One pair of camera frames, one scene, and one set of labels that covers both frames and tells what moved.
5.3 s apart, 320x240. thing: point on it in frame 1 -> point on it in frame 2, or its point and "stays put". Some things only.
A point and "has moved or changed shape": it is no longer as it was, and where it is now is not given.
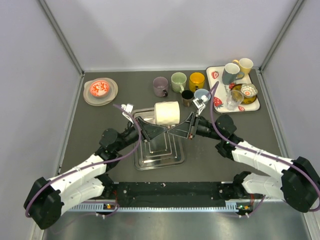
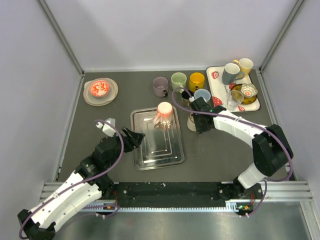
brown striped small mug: [187, 96] stays put
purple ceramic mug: [160, 86] stays put
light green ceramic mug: [178, 81] stays put
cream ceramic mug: [167, 113] has moved or changed shape
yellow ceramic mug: [196, 79] stays put
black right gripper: [187, 129] -> [199, 129]
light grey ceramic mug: [202, 94] stays put
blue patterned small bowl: [248, 90] stays put
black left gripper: [148, 131] -> [133, 140]
